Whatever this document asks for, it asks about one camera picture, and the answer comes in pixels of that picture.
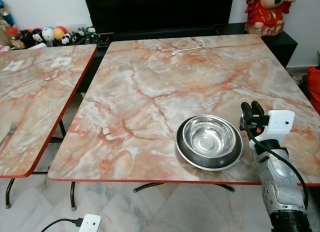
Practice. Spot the black panda toy figure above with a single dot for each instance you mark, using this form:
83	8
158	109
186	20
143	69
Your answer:
37	35

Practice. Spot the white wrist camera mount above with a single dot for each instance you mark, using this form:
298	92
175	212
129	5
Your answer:
280	123
90	223

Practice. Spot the black white panda toy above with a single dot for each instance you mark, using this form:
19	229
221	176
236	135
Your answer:
65	39

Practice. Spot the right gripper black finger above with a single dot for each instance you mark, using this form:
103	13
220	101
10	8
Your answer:
246	110
257	108

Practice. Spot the marble top folding table small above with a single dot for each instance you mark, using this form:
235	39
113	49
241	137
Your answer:
35	107

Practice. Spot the red robed figurine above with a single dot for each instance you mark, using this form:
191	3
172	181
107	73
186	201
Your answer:
267	14

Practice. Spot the stainless steel bowl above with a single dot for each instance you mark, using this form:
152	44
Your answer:
209	137

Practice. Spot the red cushion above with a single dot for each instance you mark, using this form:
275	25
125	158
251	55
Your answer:
314	89

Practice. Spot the white round toy figure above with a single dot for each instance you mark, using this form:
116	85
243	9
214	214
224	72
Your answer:
48	33

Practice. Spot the dark round metal plate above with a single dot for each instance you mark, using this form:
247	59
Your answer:
210	164

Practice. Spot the metal fork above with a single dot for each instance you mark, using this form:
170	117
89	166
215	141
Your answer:
8	134

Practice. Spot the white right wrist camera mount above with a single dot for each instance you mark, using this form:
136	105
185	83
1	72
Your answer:
280	123

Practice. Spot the red capped toy figure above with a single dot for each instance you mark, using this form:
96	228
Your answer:
16	38

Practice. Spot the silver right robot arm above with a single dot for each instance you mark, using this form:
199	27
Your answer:
280	187

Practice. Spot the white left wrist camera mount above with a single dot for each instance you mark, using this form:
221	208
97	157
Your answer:
90	223

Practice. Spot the blue toy figure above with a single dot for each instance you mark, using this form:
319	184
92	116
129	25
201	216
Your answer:
6	14

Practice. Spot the yellow red round toy figure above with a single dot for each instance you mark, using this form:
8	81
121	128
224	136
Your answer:
60	33

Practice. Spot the marble top folding table large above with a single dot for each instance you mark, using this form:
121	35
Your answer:
145	92

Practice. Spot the white paper label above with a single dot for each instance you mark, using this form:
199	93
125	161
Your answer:
13	65
61	62

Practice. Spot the black television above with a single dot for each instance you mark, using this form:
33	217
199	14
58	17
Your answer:
157	9

